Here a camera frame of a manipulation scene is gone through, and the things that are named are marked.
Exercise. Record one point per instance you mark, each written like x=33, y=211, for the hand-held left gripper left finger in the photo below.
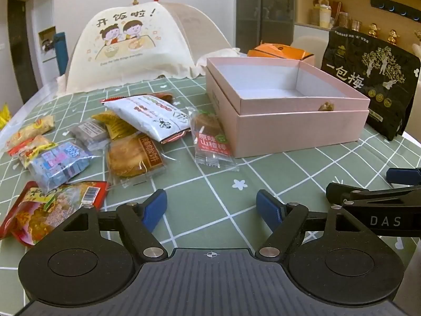
x=154, y=210

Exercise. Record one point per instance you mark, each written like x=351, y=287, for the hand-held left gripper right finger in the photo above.
x=268, y=210

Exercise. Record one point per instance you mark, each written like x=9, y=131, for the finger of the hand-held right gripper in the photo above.
x=404, y=175
x=342, y=191

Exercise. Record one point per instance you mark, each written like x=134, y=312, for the clear pancake packet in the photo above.
x=135, y=158

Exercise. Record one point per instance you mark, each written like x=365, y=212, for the pink cardboard box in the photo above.
x=296, y=115

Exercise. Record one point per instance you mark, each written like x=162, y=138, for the clear packet red label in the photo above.
x=210, y=138

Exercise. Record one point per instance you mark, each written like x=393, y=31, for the yellow snack packet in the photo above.
x=113, y=125

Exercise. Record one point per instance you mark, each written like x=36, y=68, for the white snack packet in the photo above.
x=148, y=115

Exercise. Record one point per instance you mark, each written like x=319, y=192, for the grey candy packet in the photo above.
x=90, y=133

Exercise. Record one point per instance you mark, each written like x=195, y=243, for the blue candy packet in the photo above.
x=57, y=164

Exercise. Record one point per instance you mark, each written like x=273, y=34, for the large red snack bag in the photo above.
x=42, y=214

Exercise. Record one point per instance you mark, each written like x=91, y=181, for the brown snack packet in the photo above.
x=164, y=97

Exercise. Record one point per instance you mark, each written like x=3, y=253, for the small yellow orange packet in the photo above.
x=31, y=149
x=31, y=132

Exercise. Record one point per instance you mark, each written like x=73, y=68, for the green checked tablecloth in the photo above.
x=210, y=177

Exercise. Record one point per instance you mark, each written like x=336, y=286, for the black snack bag gold trees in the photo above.
x=375, y=79

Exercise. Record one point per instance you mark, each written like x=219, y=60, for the golden figurine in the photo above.
x=391, y=35
x=373, y=29

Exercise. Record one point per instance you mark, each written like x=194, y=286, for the orange box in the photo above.
x=279, y=52

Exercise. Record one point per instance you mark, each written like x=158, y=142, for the white cartoon mesh food cover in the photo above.
x=128, y=46

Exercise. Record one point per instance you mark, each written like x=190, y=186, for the glass jar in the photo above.
x=344, y=19

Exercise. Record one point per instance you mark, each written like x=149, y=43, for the black bar with blue lights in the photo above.
x=394, y=6

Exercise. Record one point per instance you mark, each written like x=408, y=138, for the yellow bag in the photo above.
x=4, y=115

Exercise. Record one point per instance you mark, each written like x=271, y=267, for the yellow white bottle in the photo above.
x=324, y=14

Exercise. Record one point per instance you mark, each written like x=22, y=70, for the wooden shelf cabinet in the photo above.
x=358, y=3

